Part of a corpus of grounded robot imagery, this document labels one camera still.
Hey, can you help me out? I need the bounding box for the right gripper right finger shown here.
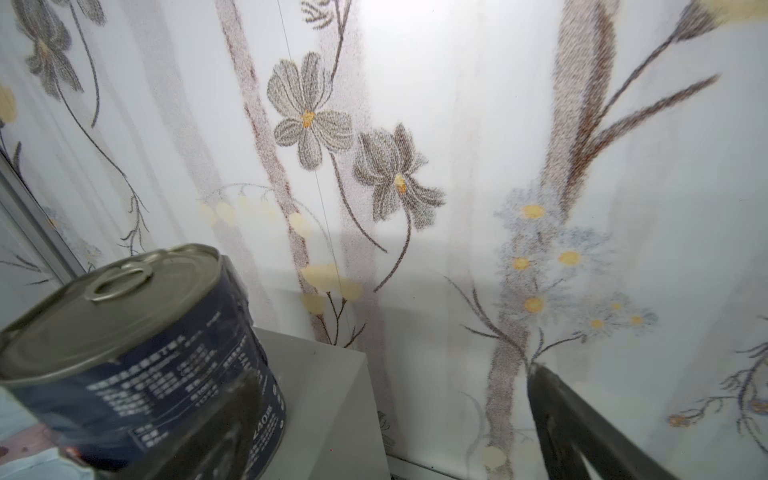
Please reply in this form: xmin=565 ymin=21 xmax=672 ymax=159
xmin=527 ymin=364 xmax=675 ymax=480

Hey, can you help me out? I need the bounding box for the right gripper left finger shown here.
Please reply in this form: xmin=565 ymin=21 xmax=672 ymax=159
xmin=110 ymin=372 xmax=262 ymax=479

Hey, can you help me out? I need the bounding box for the dark blue tomato can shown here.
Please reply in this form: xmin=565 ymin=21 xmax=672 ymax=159
xmin=1 ymin=244 xmax=286 ymax=479

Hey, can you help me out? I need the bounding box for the grey metal cabinet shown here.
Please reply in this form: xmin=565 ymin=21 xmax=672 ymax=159
xmin=256 ymin=329 xmax=390 ymax=480

